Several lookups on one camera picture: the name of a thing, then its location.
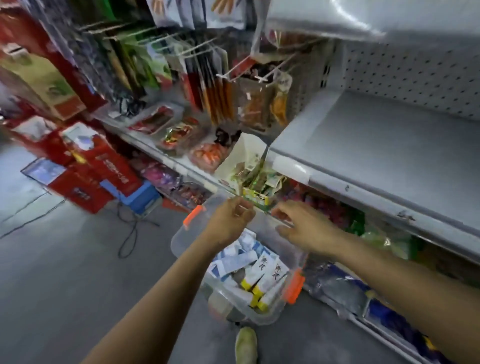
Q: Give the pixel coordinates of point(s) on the person's left hand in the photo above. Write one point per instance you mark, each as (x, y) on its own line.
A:
(227, 221)

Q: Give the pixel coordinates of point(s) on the person's right hand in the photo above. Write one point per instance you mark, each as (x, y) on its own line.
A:
(311, 232)

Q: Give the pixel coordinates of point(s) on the person's left fingers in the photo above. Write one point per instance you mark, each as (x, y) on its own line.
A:
(244, 212)

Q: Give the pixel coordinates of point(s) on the person's right thumb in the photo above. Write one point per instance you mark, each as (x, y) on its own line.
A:
(288, 232)

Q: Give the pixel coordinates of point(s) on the clear bin with orange latches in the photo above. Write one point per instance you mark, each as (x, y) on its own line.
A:
(195, 240)

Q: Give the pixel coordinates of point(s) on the person's right forearm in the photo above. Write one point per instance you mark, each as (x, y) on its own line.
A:
(412, 288)

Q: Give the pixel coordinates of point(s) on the person's left forearm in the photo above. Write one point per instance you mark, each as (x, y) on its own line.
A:
(165, 300)

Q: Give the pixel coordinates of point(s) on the pile of green sachets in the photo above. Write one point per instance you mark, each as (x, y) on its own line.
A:
(262, 180)

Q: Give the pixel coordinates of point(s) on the pile of red packets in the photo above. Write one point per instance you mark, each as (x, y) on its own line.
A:
(326, 206)

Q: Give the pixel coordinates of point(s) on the pile of white blue packets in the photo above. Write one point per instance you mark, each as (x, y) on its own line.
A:
(234, 258)

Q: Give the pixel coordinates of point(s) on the white tube with yellow cap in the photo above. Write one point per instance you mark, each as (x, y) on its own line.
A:
(257, 272)
(270, 296)
(270, 278)

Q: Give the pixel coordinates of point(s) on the white cardboard display box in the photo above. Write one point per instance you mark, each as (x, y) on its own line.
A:
(243, 150)

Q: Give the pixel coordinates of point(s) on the clear tray of orange snacks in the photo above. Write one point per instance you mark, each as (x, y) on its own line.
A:
(210, 155)

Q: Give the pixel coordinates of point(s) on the pile of green packets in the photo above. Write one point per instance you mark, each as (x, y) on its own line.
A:
(378, 234)

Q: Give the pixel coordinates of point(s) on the pile of pink packets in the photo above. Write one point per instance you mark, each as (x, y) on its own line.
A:
(157, 172)

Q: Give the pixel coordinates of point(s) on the clear tray of red snacks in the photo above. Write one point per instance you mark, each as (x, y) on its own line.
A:
(155, 120)
(182, 135)

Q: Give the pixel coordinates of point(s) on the hanging orange snack packets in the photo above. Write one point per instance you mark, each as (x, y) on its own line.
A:
(262, 101)

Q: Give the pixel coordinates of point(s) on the grey metal shelf unit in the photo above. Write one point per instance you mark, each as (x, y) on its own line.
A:
(375, 150)

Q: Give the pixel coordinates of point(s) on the person's light green shoe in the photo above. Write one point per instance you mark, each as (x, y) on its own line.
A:
(246, 345)

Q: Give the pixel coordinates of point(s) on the large red gift box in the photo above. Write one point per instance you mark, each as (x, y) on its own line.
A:
(105, 161)

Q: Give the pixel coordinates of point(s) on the flat red gift box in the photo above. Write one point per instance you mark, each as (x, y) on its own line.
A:
(80, 191)

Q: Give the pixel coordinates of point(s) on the row of hanging snack packets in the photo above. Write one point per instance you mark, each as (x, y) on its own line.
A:
(150, 56)

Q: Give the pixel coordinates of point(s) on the light blue flat box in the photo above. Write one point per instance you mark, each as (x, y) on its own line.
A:
(43, 170)

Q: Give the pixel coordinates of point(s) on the red box with white window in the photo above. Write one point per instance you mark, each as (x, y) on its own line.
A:
(41, 138)

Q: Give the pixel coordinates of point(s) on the red and green gift box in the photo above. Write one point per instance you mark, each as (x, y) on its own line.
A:
(37, 67)

